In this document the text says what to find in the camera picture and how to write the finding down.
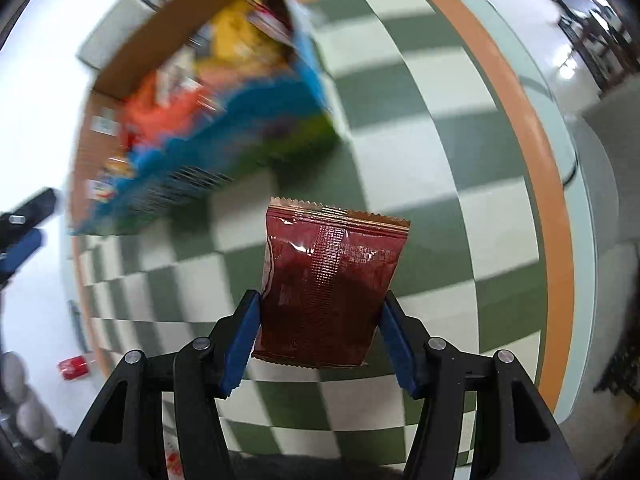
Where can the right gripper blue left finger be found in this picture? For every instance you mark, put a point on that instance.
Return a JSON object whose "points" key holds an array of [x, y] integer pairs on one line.
{"points": [[238, 333]]}

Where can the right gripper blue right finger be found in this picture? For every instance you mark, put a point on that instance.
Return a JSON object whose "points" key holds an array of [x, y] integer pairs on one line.
{"points": [[405, 338]]}

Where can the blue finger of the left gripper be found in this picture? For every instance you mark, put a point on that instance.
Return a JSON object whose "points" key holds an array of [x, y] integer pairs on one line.
{"points": [[19, 253]]}

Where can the dark red snack packet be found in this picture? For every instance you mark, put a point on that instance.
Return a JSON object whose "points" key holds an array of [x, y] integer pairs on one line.
{"points": [[326, 273]]}

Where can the red cola can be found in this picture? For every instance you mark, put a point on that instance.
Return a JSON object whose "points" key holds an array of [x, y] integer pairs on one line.
{"points": [[74, 368]]}

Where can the green checkered table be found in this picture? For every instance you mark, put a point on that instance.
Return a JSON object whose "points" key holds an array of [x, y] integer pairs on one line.
{"points": [[424, 137]]}

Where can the cardboard box with blue print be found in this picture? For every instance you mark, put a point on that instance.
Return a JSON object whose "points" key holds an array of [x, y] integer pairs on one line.
{"points": [[204, 93]]}

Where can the grey plastic chair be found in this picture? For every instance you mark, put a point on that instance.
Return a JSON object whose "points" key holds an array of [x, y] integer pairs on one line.
{"points": [[606, 142]]}

